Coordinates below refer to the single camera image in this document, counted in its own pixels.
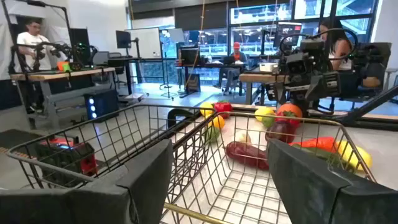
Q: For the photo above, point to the green lime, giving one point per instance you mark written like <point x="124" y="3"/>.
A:
<point x="268" y="122"/>
<point x="212" y="134"/>

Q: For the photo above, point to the wooden workbench grey legs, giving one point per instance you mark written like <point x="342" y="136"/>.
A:
<point x="62" y="74"/>

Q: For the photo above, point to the dark purple round produce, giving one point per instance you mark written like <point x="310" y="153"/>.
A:
<point x="281" y="131"/>

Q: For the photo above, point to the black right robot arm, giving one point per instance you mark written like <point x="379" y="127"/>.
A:
<point x="331" y="84"/>

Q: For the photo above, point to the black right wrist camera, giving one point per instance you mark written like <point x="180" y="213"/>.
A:
<point x="311" y="45"/>

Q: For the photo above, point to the person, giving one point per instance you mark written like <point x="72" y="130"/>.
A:
<point x="339" y="46"/>
<point x="237" y="56"/>
<point x="32" y="40"/>

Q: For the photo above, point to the red chili pepper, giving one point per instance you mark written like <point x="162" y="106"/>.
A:
<point x="291" y="119"/>

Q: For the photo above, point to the large black monitor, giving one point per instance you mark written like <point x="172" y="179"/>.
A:
<point x="79" y="40"/>

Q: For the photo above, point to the white box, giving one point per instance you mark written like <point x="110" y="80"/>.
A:
<point x="268" y="67"/>

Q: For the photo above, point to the black robot arms on workbench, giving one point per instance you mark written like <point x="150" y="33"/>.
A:
<point x="59" y="48"/>

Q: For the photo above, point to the white whiteboard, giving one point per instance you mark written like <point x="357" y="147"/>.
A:
<point x="146" y="43"/>

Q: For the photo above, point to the orange fruit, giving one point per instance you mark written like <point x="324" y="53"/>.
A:
<point x="290" y="108"/>

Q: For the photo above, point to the orange carrot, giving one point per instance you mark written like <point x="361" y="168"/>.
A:
<point x="314" y="143"/>

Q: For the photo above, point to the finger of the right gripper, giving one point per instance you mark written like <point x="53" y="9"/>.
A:
<point x="280" y="92"/>
<point x="316" y="87"/>

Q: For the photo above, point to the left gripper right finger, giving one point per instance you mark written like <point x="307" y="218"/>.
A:
<point x="326" y="199"/>

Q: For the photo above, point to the orange and green blocks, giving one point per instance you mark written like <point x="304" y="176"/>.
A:
<point x="63" y="66"/>

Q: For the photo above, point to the yellow corn cob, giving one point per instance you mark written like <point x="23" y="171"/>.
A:
<point x="354" y="155"/>

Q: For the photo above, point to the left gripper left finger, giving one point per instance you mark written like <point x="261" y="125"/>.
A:
<point x="93" y="202"/>

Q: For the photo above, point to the small black monitor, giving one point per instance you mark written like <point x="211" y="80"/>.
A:
<point x="123" y="39"/>

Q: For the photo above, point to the white garlic bulb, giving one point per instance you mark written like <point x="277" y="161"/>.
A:
<point x="243" y="137"/>

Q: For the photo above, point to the black camera rig frame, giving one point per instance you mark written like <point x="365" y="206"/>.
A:
<point x="66" y="18"/>

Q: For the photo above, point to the orange-yellow lemon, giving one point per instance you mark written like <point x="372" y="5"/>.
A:
<point x="218" y="122"/>

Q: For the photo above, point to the red bell pepper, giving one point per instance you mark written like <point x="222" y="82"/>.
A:
<point x="223" y="107"/>

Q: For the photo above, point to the red black power station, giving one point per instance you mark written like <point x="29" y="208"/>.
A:
<point x="84" y="161"/>

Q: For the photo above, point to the black floor mat striped edge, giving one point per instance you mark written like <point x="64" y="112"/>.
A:
<point x="18" y="138"/>

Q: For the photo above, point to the wooden table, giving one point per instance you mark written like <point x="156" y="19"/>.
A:
<point x="258" y="77"/>

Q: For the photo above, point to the black office desk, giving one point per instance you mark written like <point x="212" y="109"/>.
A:
<point x="124" y="60"/>

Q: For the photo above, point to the black computer blue lights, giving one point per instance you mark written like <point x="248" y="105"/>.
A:
<point x="102" y="104"/>

